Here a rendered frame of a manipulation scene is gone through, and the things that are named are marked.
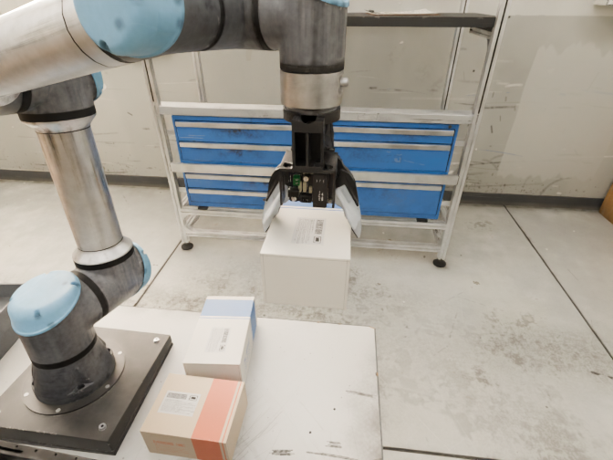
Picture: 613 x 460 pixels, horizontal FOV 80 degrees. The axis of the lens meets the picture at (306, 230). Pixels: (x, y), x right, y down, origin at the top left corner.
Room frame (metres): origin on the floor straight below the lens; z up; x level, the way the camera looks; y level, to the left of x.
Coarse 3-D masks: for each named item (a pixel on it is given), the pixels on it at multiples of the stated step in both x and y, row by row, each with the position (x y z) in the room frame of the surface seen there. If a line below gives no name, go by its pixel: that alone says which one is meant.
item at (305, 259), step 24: (288, 216) 0.48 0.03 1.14; (312, 216) 0.48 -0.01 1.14; (336, 216) 0.48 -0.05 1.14; (288, 240) 0.42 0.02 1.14; (312, 240) 0.42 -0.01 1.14; (336, 240) 0.42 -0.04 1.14; (264, 264) 0.39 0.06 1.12; (288, 264) 0.38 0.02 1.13; (312, 264) 0.38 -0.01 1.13; (336, 264) 0.38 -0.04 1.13; (264, 288) 0.39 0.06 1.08; (288, 288) 0.38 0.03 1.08; (312, 288) 0.38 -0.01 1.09; (336, 288) 0.38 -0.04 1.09
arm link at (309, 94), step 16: (288, 80) 0.43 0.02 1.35; (304, 80) 0.42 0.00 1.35; (320, 80) 0.42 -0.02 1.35; (336, 80) 0.43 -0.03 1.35; (288, 96) 0.43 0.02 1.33; (304, 96) 0.42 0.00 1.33; (320, 96) 0.42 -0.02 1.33; (336, 96) 0.43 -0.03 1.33; (304, 112) 0.43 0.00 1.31; (320, 112) 0.43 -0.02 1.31
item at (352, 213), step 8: (344, 184) 0.46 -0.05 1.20; (336, 192) 0.45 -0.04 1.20; (344, 192) 0.46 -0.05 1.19; (336, 200) 0.47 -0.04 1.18; (344, 200) 0.45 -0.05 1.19; (352, 200) 0.46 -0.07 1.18; (344, 208) 0.44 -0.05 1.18; (352, 208) 0.46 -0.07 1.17; (352, 216) 0.44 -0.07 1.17; (360, 216) 0.47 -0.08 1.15; (352, 224) 0.42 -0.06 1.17; (360, 224) 0.46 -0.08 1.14; (360, 232) 0.46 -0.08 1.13
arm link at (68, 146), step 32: (32, 96) 0.57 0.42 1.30; (64, 96) 0.61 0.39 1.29; (96, 96) 0.68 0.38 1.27; (32, 128) 0.60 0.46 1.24; (64, 128) 0.60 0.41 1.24; (64, 160) 0.60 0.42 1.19; (96, 160) 0.64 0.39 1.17; (64, 192) 0.59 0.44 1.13; (96, 192) 0.61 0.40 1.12; (96, 224) 0.60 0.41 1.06; (96, 256) 0.58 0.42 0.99; (128, 256) 0.61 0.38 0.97; (128, 288) 0.59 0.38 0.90
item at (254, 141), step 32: (192, 128) 1.98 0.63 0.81; (224, 128) 1.95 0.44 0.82; (256, 128) 1.93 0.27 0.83; (288, 128) 1.91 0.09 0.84; (192, 160) 1.98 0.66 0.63; (224, 160) 1.96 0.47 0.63; (256, 160) 1.94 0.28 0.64; (192, 192) 1.98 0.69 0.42; (224, 192) 1.95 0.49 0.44; (256, 192) 1.94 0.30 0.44
